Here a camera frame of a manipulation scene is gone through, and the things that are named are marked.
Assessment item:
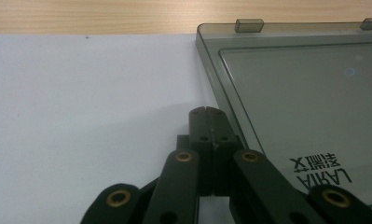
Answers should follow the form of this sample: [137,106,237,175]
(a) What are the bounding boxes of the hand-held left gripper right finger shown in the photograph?
[206,105,244,198]

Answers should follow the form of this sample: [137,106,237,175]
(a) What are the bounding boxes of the transparent grey compartment box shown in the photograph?
[195,18,372,218]

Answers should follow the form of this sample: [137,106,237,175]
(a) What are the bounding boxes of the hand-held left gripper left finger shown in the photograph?
[177,105,214,198]

